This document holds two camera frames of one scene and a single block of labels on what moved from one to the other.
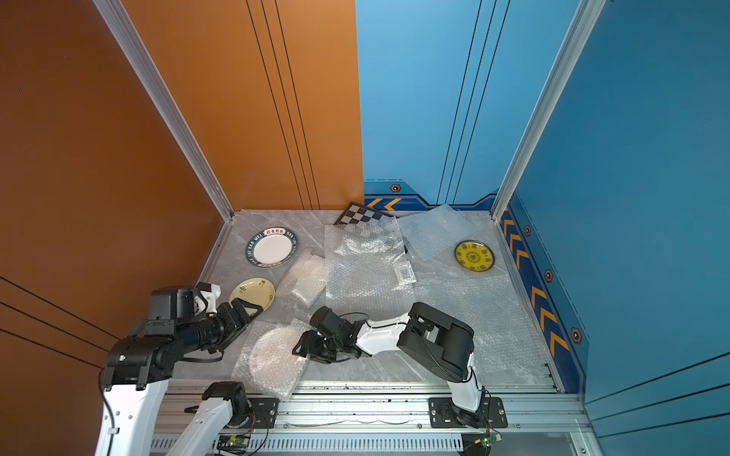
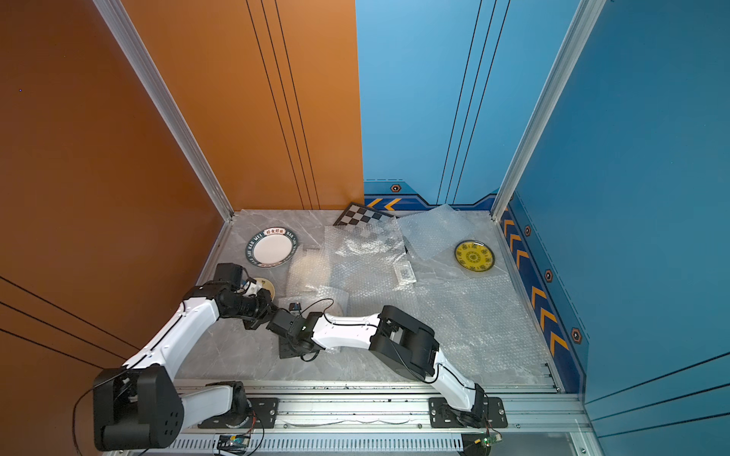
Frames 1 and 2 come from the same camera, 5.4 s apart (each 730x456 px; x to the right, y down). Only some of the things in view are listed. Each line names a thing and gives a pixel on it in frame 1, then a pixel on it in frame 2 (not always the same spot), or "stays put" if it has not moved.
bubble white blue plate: [271, 247] stays put
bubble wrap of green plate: [430, 232] stays put
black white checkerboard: [355, 214] stays put
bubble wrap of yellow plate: [507, 349] stays put
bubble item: [368, 272] stays put
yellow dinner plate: [474, 256] stays put
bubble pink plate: [265, 363] -> [318, 298]
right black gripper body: [330, 347] -> [289, 348]
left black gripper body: [213, 329] -> [254, 310]
